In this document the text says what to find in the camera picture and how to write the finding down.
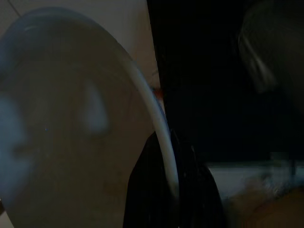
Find white plate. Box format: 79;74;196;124
0;7;180;228

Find small black floor mat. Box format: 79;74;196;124
146;0;304;165

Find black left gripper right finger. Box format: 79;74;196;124
170;129;225;228

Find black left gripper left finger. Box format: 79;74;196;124
123;133;177;228

